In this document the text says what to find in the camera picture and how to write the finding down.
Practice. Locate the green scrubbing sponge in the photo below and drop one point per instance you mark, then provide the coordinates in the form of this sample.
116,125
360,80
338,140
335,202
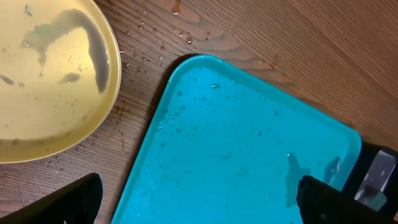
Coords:
373,198

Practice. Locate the teal plastic tray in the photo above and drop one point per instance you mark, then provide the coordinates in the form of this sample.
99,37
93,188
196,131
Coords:
227,147

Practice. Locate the yellow plate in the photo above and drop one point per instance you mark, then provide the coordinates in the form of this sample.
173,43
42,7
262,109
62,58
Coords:
60,76

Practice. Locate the black water tray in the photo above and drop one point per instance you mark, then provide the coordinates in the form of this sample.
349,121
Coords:
376,166

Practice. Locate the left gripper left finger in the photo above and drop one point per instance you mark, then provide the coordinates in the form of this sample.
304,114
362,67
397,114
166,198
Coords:
77,202

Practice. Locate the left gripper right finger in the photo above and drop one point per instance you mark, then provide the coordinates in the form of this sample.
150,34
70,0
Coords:
321,204

